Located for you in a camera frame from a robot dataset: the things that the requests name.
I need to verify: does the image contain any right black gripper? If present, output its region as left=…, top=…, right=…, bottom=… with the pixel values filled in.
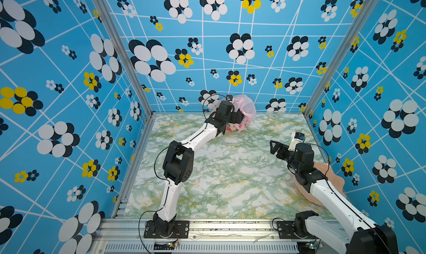
left=270, top=140, right=300, bottom=174

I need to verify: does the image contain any pink plastic bag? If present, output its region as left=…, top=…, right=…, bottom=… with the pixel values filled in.
left=226, top=94, right=256, bottom=131

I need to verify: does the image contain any pink wavy plate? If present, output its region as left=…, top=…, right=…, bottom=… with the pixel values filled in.
left=293, top=160, right=347, bottom=207

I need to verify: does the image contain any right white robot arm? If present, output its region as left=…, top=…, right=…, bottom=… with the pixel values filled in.
left=270, top=138, right=399, bottom=254

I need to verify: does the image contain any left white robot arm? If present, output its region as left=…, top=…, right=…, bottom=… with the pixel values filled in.
left=153, top=100, right=245, bottom=236

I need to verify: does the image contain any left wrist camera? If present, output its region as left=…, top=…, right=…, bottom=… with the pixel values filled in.
left=226, top=94, right=234, bottom=102

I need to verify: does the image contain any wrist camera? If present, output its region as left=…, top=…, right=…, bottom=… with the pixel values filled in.
left=226, top=94, right=234, bottom=102
left=288, top=132, right=305, bottom=152

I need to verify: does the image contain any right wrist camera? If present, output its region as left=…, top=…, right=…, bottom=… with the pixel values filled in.
left=288, top=132, right=305, bottom=152

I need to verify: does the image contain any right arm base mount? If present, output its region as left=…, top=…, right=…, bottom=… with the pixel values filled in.
left=273, top=220, right=316, bottom=240

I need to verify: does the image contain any left corner aluminium post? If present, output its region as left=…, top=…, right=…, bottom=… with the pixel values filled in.
left=92, top=0, right=153, bottom=120

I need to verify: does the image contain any corner aluminium post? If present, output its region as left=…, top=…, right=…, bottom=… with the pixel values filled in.
left=92, top=0, right=153, bottom=120
left=304, top=0, right=379, bottom=118

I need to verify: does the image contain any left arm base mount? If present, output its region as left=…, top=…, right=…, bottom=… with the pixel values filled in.
left=143, top=220, right=190, bottom=239

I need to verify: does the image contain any aluminium front rail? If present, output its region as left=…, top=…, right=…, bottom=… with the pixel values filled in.
left=90, top=217, right=351, bottom=254

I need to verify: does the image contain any right corner aluminium post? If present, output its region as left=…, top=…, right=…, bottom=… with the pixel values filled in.
left=304, top=0, right=379, bottom=118

